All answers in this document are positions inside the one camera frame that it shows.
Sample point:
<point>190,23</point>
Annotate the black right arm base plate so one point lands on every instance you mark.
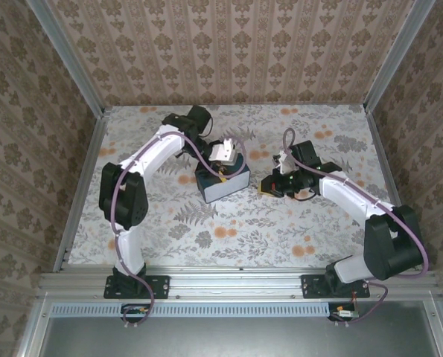
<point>312,286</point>

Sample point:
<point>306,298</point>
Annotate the aluminium side frame rail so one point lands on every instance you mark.
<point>81,189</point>
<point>383,156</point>

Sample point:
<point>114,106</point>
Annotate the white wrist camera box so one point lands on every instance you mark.
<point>225,150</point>
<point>286,163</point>

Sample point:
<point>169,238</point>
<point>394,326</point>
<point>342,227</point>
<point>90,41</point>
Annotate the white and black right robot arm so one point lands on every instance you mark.
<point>347,193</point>

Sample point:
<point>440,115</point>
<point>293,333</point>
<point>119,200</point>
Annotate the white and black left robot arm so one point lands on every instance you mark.
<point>154,152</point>

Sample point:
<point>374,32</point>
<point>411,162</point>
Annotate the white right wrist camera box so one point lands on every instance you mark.
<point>286,163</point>

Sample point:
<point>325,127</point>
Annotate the aluminium front frame rail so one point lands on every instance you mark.
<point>236,282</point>

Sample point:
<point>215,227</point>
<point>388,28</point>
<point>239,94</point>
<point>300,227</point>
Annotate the grey metal panel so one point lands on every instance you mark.
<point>236,338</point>

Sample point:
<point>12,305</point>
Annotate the small connector board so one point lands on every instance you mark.
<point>135,311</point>
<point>345,313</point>

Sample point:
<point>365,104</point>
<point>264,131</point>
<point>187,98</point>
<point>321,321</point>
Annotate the floral patterned tablecloth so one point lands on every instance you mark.
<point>243,230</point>

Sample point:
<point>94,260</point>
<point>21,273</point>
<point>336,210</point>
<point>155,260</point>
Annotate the aluminium frame corner post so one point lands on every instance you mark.
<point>68,56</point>
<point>396,52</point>

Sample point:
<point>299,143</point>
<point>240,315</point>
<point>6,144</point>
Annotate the blue and grey box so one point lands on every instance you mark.
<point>225,187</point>

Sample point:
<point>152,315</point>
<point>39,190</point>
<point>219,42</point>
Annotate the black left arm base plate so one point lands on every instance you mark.
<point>158,286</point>

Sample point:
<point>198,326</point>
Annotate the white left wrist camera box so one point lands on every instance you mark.
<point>225,150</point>

